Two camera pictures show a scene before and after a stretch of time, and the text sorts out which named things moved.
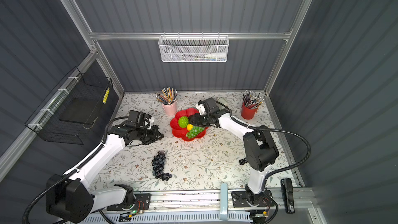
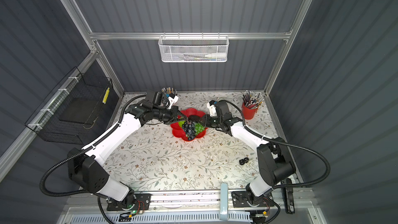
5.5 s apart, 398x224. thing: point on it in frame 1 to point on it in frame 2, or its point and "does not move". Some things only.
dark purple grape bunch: x=158 y=164 to x=189 y=128
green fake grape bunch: x=194 y=131 does not move
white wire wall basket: x=193 y=49 does not move
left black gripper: x=155 y=136 to x=175 y=111
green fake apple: x=183 y=121 does not move
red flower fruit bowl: x=180 y=132 does not move
